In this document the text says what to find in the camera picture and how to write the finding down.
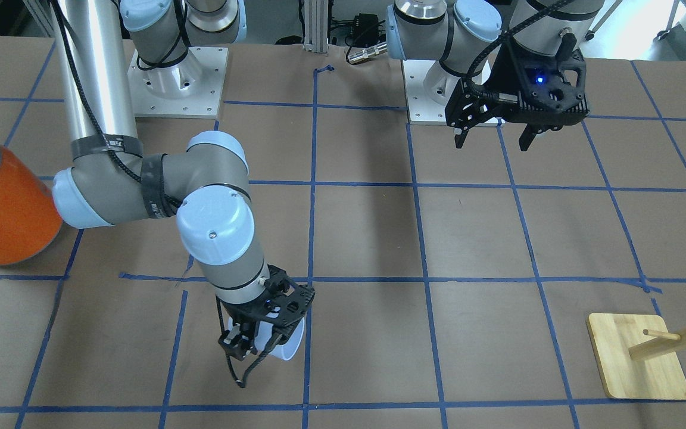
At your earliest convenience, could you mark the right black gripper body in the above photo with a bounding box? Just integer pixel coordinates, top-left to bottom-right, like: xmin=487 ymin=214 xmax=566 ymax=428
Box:
xmin=223 ymin=265 xmax=315 ymax=355

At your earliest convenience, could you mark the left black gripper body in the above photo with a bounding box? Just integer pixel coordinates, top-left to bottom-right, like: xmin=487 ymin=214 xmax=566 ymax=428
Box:
xmin=445 ymin=41 xmax=590 ymax=134

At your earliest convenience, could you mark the silver cable connector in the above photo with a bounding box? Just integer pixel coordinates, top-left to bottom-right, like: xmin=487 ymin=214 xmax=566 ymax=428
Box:
xmin=346 ymin=42 xmax=388 ymax=66

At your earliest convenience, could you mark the aluminium frame post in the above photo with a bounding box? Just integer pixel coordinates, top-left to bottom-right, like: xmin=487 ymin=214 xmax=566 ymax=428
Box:
xmin=302 ymin=0 xmax=329 ymax=55

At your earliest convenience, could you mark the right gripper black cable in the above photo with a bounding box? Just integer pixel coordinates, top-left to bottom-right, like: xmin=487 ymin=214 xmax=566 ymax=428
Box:
xmin=215 ymin=295 xmax=287 ymax=389

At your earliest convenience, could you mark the black power box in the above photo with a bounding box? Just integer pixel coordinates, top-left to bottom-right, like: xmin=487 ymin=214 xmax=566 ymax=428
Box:
xmin=349 ymin=13 xmax=384 ymax=47

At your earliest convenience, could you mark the wooden mug stand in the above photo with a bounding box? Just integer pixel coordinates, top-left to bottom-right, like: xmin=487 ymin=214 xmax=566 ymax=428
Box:
xmin=572 ymin=281 xmax=686 ymax=401

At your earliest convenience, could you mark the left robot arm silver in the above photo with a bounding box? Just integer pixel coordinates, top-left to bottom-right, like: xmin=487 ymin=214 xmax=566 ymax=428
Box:
xmin=385 ymin=1 xmax=603 ymax=151

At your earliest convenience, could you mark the light blue plastic cup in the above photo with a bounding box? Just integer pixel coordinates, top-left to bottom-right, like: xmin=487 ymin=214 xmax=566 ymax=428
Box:
xmin=219 ymin=318 xmax=305 ymax=361

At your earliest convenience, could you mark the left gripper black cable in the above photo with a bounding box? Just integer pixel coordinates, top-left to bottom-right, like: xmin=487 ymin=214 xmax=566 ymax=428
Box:
xmin=466 ymin=0 xmax=576 ymax=102

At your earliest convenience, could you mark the orange metal can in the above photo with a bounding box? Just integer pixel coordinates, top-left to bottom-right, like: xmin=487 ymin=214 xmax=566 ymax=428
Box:
xmin=0 ymin=145 xmax=63 ymax=266

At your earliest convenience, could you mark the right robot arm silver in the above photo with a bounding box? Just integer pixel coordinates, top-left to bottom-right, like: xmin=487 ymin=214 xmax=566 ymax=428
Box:
xmin=50 ymin=1 xmax=315 ymax=360

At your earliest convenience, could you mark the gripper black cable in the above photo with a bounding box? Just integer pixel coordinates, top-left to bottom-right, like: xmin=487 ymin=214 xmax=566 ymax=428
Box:
xmin=215 ymin=295 xmax=287 ymax=389
xmin=466 ymin=0 xmax=576 ymax=102

